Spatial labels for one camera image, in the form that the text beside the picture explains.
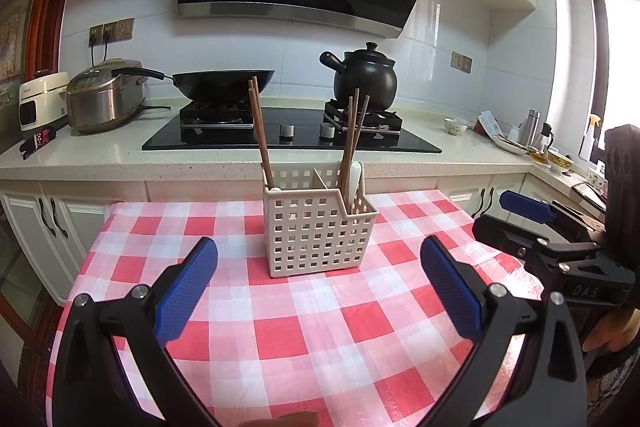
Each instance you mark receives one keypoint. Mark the black glass gas cooktop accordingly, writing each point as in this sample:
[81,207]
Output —
[300,144]

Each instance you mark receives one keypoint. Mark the white spray bottle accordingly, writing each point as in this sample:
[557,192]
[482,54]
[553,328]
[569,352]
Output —
[589,139]

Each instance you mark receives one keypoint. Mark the white rice cooker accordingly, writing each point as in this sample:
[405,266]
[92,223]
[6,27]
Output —
[42,102]

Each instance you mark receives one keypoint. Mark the white plastic utensil basket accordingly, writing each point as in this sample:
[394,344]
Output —
[300,201]

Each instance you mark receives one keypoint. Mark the stainless steel electric cooker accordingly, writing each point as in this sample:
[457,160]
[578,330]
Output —
[105,102]

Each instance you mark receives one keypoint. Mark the white plate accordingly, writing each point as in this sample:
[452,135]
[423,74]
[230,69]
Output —
[510,146]

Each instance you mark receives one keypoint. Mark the person's left hand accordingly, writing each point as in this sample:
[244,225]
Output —
[290,422]

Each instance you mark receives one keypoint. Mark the white printed packet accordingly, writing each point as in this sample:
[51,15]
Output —
[488,123]

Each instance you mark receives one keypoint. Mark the black wok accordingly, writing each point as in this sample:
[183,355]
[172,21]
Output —
[225,84]

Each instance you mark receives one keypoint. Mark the black and pink cloth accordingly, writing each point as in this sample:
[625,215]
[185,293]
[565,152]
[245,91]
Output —
[39,140]

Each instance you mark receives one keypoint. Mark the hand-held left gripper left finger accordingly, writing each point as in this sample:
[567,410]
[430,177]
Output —
[187,292]

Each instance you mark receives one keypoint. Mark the silver stove knob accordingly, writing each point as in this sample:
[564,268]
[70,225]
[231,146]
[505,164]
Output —
[328,132]
[287,132]

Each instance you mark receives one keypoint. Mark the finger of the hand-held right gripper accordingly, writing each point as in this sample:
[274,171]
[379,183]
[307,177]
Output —
[525,206]
[500,232]

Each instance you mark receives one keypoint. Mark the bright window with dark frame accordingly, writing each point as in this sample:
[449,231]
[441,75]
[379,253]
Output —
[620,57]

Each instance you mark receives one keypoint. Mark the steel thermos flask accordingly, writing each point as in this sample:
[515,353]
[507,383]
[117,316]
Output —
[530,127]

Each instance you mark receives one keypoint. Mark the person's right hand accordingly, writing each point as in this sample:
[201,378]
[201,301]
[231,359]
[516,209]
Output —
[612,329]

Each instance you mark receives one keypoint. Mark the black clay pot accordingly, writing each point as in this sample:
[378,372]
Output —
[367,79]

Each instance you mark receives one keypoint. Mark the grey wall power socket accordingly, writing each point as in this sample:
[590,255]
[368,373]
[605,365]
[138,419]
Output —
[120,30]

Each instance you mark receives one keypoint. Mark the glass bottle with black lid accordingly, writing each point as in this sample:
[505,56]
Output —
[546,139]

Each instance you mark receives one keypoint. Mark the yellow patterned bowl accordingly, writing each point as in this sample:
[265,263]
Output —
[561,162]

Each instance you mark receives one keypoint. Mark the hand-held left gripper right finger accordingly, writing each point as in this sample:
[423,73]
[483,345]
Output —
[452,292]

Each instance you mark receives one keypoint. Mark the grey wall switch plate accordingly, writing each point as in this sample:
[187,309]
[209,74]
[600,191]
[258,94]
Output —
[461,62]

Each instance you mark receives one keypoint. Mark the black burner grate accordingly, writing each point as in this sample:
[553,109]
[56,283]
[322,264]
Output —
[385,122]
[215,117]

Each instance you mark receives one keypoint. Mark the red white checked tablecloth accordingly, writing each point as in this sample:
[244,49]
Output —
[300,322]

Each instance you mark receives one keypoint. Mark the small patterned white bowl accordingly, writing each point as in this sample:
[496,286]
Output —
[456,127]

